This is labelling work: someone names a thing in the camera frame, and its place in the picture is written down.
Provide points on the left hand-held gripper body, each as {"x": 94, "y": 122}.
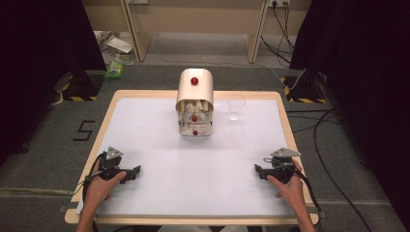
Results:
{"x": 109, "y": 166}

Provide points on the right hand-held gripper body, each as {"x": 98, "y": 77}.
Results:
{"x": 281, "y": 169}

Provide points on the person's right hand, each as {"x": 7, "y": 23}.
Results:
{"x": 291, "y": 190}

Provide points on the person's left hand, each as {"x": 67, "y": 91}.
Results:
{"x": 98, "y": 190}

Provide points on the white table sheet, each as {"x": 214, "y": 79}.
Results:
{"x": 193, "y": 174}

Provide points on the clear glass cup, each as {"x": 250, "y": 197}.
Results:
{"x": 236, "y": 106}

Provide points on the black stand base striped tape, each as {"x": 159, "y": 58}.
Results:
{"x": 82, "y": 87}
{"x": 303, "y": 90}

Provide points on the white cabinet with red knobs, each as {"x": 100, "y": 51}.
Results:
{"x": 195, "y": 96}

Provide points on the green wipes packet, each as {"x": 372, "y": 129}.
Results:
{"x": 114, "y": 70}

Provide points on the black curtain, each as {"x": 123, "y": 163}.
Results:
{"x": 42, "y": 71}
{"x": 364, "y": 80}

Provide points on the pile of white papers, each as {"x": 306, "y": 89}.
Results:
{"x": 116, "y": 42}

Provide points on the wooden desk leg panel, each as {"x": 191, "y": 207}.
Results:
{"x": 256, "y": 35}
{"x": 137, "y": 32}

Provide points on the white wall power socket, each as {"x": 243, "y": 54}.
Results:
{"x": 278, "y": 2}

